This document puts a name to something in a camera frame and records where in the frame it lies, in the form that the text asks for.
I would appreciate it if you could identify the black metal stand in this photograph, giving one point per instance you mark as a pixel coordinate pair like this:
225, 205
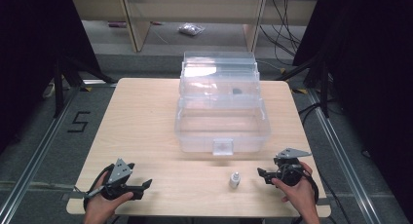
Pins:
59, 87
323, 87

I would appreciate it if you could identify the black curtain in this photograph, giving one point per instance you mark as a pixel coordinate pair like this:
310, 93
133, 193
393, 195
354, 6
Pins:
370, 71
32, 55

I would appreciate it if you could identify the clear plastic storage box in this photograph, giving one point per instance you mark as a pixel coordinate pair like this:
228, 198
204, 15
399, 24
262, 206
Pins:
222, 120

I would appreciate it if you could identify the person's right hand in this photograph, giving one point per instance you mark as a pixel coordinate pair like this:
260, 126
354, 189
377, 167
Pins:
299, 194

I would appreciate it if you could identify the metal floor rail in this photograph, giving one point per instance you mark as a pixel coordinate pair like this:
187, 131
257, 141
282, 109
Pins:
35, 152
345, 162

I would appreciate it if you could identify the yellow floor tape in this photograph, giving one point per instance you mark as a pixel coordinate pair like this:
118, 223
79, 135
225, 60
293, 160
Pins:
300, 91
86, 88

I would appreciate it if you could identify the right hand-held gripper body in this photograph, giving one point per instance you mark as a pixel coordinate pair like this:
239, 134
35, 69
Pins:
289, 172

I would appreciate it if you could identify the clear plastic bag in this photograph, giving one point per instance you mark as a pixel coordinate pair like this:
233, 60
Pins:
191, 29

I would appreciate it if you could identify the small white bottle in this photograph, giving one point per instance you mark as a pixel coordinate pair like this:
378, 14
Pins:
234, 180

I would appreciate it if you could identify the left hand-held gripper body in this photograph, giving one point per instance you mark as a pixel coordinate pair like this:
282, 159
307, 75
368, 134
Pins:
119, 172

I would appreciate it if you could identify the person's left hand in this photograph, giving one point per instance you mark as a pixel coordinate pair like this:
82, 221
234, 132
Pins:
103, 205

